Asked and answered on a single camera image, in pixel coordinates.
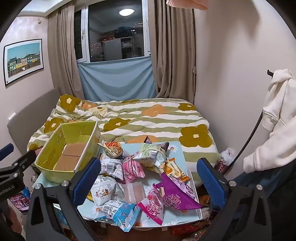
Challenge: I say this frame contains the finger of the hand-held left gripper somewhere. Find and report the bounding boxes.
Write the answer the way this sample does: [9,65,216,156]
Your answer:
[0,150,37,177]
[0,143,15,161]

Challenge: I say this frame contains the green striped floral blanket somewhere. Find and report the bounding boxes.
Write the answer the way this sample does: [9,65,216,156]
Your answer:
[26,94,219,168]

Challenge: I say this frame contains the pink peach snack packet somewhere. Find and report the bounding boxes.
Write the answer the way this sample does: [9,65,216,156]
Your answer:
[136,183,171,226]

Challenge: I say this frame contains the white barcode snack packet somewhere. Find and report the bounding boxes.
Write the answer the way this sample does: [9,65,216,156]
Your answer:
[99,155,125,180]

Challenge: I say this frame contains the framed townscape picture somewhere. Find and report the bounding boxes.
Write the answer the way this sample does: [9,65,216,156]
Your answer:
[3,39,44,87]

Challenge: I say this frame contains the white hoodie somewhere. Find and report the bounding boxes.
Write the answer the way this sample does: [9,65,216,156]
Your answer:
[243,68,296,174]

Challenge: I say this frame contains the dark blue jeans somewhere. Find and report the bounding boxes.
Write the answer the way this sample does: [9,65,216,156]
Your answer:
[231,160,296,200]

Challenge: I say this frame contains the orange and white snack packet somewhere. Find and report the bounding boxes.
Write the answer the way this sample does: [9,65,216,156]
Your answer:
[98,141,124,159]

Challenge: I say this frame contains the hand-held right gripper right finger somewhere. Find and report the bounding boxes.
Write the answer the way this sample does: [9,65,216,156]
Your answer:
[196,158,272,241]

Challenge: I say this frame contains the brown chocolate snack packet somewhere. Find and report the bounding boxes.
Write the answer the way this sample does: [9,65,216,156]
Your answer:
[143,136,170,154]

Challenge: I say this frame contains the white face print snack packet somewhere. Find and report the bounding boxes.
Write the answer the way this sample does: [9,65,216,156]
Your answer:
[90,175,125,207]

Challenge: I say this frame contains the cream orange cake packet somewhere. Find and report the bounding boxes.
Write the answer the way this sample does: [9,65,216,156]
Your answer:
[162,158,190,183]

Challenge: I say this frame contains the blue and white snack packet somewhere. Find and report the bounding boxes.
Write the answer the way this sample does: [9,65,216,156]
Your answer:
[99,200,141,232]

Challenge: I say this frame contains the grey padded headboard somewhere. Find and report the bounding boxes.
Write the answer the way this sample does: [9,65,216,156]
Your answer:
[7,88,60,158]

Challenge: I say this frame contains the black cable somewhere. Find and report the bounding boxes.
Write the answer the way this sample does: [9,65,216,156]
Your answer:
[231,111,264,167]

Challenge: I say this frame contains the pink cloth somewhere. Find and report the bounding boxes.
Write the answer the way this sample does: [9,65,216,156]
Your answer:
[166,0,208,11]

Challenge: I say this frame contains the pile of assorted snack bags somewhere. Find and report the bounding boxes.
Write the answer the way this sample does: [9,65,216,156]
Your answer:
[171,185,215,241]

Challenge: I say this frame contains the crumpled white plastic bag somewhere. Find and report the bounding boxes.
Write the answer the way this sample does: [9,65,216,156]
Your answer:
[221,148,235,166]

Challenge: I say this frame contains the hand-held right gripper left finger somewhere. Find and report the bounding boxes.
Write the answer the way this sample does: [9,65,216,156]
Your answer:
[25,157,102,241]

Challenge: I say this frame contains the purple snack packet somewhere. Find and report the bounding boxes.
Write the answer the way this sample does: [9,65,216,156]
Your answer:
[159,173,203,211]

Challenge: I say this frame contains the pink striped snack packet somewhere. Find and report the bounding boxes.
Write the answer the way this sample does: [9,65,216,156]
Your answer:
[122,155,147,183]

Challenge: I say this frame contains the dark brown snack bag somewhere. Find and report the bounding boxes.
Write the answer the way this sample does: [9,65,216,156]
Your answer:
[215,160,228,173]

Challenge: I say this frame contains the beige curtain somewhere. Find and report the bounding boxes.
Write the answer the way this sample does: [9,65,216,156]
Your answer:
[148,0,197,102]
[47,2,85,99]

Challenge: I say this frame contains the white framed window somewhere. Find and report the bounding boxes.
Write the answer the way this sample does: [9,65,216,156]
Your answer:
[74,0,152,63]

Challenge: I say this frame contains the magenta snack bag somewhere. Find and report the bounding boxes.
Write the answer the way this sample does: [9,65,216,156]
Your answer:
[9,193,30,211]

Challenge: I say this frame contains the green cardboard box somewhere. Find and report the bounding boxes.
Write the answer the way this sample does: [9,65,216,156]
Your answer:
[34,120,102,183]

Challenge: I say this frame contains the green and white snack packet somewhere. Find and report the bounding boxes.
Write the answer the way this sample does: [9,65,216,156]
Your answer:
[133,142,167,167]

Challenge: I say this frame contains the light blue cloth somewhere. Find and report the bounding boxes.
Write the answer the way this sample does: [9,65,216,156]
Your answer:
[77,57,158,102]

